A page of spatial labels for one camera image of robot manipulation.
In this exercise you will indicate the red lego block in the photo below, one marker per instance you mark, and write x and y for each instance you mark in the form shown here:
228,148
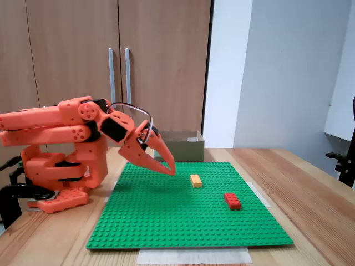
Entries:
233,201

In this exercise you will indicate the brown cardboard box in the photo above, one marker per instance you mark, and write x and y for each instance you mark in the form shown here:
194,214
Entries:
188,151

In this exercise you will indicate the yellow lego block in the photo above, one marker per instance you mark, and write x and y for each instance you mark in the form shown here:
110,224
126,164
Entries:
196,181

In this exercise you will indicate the green lego baseplate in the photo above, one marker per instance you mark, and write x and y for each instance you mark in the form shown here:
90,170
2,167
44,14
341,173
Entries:
166,216

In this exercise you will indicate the wide masking tape strip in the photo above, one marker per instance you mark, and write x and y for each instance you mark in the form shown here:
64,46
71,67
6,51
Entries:
194,256

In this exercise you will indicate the brown wooden cabinet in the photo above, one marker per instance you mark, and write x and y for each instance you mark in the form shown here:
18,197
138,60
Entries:
69,41

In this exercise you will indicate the black table clamp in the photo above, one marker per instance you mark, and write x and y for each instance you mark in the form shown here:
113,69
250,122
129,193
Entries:
11,191

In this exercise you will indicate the black chair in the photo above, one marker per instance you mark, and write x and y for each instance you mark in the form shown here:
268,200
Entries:
346,169

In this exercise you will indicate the white board panel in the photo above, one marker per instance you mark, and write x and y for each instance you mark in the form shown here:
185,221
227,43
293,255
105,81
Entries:
341,83

